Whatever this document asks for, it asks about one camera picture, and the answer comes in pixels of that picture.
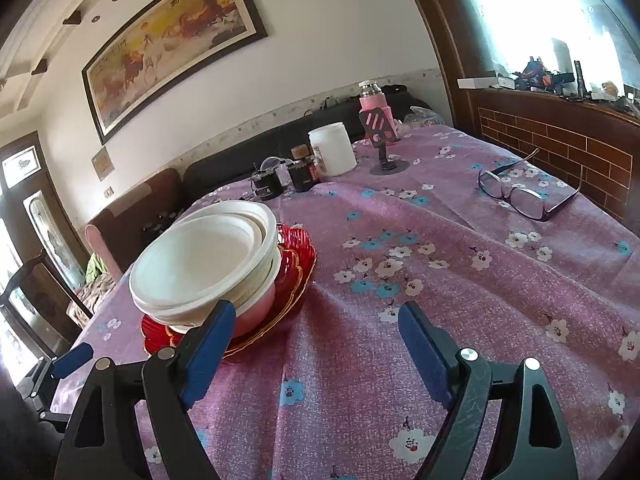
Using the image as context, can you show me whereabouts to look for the purple floral tablecloth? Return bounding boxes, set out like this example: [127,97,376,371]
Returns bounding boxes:
[50,124,640,480]

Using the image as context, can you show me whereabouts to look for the wooden door with glass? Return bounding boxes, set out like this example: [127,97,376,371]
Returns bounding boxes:
[0,131,98,361]

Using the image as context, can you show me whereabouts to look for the black jar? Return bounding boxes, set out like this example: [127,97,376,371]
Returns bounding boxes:
[249,160,286,202]
[285,156,319,194]

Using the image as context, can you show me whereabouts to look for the black phone stand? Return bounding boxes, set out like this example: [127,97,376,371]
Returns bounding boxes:
[360,109,412,177]

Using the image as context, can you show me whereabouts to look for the white plastic jar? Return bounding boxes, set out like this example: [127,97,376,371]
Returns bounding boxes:
[307,122,358,177]

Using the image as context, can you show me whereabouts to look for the pink thermos bottle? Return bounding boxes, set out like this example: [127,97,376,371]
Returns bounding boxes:
[357,80,397,128]

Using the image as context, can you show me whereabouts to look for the bright window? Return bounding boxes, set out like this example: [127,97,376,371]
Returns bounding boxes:
[445,0,640,96]

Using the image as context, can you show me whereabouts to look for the dark wooden chair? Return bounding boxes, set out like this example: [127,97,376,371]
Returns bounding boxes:
[0,252,95,361]

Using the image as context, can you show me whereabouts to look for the pile of assorted gadgets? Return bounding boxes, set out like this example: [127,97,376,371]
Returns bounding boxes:
[510,55,640,113]

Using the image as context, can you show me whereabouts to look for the purple framed eyeglasses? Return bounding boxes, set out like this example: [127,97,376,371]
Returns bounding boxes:
[477,147,584,223]

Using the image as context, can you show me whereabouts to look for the red plate with gold rim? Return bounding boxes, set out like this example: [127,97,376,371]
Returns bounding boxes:
[141,247,309,362]

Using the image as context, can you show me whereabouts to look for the flat white box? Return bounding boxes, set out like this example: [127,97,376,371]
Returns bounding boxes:
[457,74,517,92]

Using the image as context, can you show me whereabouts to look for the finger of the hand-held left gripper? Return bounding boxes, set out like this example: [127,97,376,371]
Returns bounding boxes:
[49,343,94,380]

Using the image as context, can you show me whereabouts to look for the dark sofa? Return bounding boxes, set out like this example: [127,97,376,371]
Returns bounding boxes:
[182,85,447,207]

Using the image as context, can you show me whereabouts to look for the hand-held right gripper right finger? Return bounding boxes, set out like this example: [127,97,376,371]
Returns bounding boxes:
[397,301,579,480]

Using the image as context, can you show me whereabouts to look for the small wall plaque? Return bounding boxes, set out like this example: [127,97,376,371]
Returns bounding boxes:
[91,148,116,182]

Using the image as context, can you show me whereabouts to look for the brown armchair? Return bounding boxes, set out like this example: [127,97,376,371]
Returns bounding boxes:
[84,167,184,283]

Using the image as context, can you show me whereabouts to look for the clear plastic bag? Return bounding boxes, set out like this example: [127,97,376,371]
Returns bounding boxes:
[401,105,445,130]

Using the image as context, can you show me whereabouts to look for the red ribbed glass plate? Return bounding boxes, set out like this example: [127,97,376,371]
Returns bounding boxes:
[275,222,318,287]

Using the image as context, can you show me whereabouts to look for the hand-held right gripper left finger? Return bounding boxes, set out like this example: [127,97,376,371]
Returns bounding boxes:
[54,300,237,480]

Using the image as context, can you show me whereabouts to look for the framed horse painting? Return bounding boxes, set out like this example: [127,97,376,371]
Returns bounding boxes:
[81,0,269,147]

